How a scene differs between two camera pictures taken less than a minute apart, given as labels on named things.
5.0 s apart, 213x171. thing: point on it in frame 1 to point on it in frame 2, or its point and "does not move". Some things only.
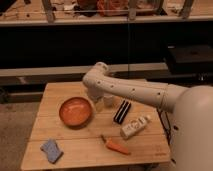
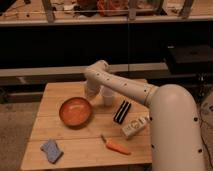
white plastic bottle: [134, 127] does not move
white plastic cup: [108, 100] does not move
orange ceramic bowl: [75, 112] does not move
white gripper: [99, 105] to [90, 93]
